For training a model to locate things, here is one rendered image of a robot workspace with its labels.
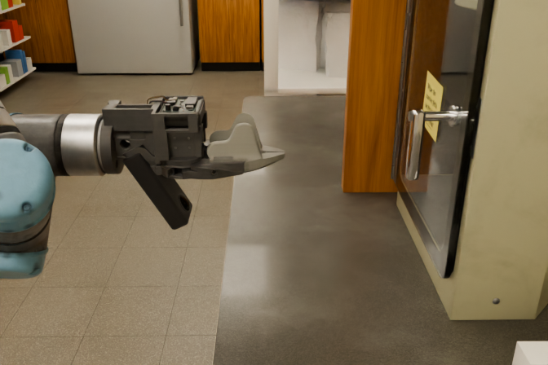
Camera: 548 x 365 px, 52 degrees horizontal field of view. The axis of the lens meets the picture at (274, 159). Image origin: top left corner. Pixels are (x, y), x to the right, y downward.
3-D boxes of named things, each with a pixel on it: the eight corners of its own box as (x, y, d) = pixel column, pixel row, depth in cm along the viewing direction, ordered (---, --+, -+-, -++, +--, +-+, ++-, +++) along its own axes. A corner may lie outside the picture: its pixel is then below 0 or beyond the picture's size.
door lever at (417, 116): (448, 182, 68) (442, 173, 71) (458, 108, 65) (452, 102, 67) (404, 182, 68) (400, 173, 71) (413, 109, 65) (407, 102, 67)
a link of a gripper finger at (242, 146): (285, 126, 63) (204, 126, 63) (285, 173, 66) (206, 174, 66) (285, 117, 66) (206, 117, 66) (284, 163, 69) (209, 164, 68)
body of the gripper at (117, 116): (203, 114, 62) (94, 115, 62) (206, 184, 65) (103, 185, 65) (209, 94, 69) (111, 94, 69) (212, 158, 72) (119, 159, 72)
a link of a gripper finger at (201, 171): (243, 167, 64) (166, 167, 64) (243, 179, 64) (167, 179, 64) (245, 151, 68) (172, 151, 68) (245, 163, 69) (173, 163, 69)
